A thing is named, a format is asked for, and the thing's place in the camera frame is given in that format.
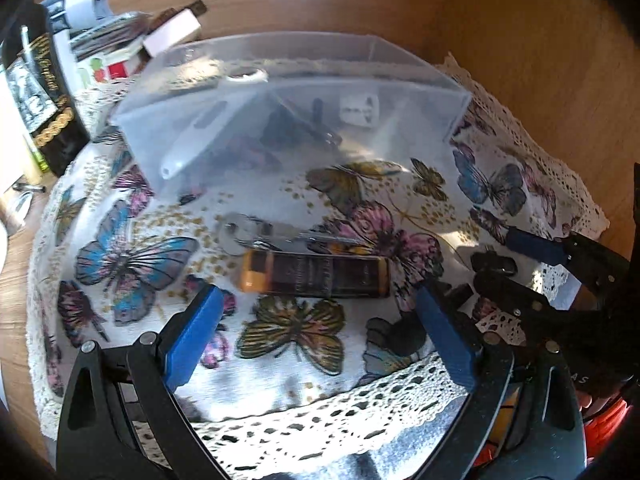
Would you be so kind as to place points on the small metal object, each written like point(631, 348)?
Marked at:
point(29, 187)

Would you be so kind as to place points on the butterfly print lace tablecloth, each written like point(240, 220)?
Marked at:
point(300, 340)

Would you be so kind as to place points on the red and white box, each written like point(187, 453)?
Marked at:
point(124, 68)

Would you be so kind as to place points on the dark grey object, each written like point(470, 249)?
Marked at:
point(287, 129)

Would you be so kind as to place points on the white paper roll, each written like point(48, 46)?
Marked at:
point(82, 7)

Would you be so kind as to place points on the orange and brown tube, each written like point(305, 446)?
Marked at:
point(312, 275)

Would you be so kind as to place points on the white cube adapter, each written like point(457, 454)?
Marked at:
point(358, 111)

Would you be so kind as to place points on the dark blue small cylinder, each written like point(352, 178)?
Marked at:
point(317, 110)

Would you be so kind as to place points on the clear plastic container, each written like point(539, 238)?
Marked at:
point(290, 105)

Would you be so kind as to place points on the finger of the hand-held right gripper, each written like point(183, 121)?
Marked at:
point(535, 248)
point(545, 312)

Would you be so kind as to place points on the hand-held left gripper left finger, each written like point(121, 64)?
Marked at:
point(194, 335)

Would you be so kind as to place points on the green pen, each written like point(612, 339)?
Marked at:
point(37, 156)

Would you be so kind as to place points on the white rectangular box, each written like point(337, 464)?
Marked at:
point(172, 32)

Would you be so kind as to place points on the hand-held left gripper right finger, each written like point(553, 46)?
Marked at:
point(446, 340)

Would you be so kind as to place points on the dark brown bar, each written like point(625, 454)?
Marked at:
point(192, 7)

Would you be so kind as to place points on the black box with gold print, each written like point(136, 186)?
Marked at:
point(47, 105)

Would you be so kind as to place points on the small black object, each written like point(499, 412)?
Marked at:
point(494, 262)

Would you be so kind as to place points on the stack of papers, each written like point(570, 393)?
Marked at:
point(110, 37)

